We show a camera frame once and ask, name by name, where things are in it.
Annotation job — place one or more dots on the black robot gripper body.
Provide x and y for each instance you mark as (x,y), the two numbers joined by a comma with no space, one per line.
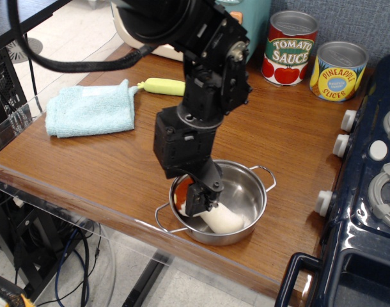
(185,147)

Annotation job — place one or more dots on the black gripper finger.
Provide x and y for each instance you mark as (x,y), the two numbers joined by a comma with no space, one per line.
(199,199)

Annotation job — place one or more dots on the white plush mushroom utensil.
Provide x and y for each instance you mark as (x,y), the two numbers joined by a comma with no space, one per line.
(220,219)

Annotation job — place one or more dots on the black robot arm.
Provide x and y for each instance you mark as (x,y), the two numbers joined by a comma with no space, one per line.
(215,49)

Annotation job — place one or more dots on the stainless steel pot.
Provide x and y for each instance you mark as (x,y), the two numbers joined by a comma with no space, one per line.
(245,193)

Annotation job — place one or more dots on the light blue folded towel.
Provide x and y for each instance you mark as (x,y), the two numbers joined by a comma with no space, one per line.
(91,110)

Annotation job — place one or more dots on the toy microwave oven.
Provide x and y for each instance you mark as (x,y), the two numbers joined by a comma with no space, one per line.
(252,15)

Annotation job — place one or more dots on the tomato sauce can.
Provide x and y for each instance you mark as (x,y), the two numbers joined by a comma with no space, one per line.
(290,41)

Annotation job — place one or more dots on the dark blue toy stove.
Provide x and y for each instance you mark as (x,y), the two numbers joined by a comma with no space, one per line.
(353,268)

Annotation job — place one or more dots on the pineapple slices can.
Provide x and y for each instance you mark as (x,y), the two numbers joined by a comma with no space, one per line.
(338,70)

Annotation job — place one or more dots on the green handled metal spoon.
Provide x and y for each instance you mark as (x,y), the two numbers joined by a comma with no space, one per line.
(163,86)

